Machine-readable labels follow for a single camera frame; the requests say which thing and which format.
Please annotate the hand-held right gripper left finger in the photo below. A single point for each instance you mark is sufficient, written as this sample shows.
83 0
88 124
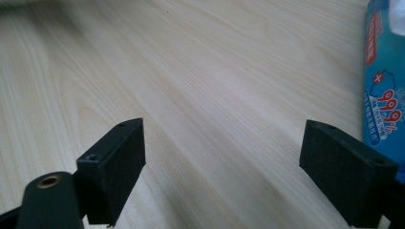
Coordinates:
114 171

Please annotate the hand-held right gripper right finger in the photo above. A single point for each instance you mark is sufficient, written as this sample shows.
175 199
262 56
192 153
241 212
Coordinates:
344 171

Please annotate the blue wet wipes pack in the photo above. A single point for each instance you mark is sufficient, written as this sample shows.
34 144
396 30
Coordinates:
383 95

